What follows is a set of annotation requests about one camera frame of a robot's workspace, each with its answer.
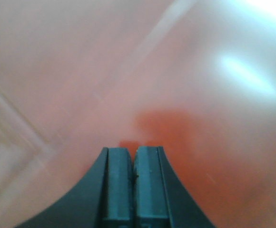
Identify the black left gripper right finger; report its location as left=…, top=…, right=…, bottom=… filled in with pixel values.
left=134, top=146, right=214, bottom=228

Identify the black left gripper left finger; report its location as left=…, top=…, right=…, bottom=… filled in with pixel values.
left=18, top=148, right=134, bottom=228

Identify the brown wooden door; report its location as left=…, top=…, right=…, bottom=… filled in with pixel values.
left=0, top=0, right=276, bottom=228

